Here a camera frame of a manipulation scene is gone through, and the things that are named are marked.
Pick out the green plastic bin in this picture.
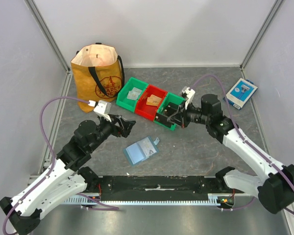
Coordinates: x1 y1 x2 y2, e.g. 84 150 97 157
154 92 184 131
116 77 148 112

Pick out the blue razor box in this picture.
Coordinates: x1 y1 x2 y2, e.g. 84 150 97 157
223 78 258 110

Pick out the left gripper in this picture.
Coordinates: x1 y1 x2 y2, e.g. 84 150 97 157
88 113 136 152

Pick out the blue leather card holder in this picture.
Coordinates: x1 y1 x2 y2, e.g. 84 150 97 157
123 136 160 166

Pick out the gold credit card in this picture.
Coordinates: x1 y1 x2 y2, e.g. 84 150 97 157
146 97 159 106

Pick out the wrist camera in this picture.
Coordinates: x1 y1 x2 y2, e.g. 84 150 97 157
181 86 196 110
88 100 112 122

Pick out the right green plastic bin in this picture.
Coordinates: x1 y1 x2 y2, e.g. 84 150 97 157
154 92 184 131

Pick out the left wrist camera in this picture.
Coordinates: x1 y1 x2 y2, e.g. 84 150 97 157
88 100 112 122

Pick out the gold card in bin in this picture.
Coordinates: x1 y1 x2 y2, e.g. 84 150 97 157
150 95 162 103

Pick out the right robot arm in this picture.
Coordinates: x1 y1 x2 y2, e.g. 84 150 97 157
165 94 294 214

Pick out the silver credit card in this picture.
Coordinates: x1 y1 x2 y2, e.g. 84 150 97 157
127 91 140 100

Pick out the brown Trader Joe's paper bag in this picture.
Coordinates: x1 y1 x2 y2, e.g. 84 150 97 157
71 43 125 102

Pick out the black VIP credit card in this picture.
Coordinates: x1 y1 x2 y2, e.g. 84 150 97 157
163 102 179 117

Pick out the left green plastic bin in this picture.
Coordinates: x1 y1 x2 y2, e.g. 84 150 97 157
116 77 148 112

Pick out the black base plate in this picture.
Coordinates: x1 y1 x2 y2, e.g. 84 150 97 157
85 176 233 201

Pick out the silver card in bin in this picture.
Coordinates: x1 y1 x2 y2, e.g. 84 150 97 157
131 87 142 98

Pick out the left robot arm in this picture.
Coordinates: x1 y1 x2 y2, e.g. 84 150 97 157
0 115 136 235

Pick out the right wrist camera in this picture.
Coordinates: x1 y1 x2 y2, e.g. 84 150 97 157
181 86 196 110

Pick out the red plastic bin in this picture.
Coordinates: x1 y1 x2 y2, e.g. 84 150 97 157
135 85 168 121

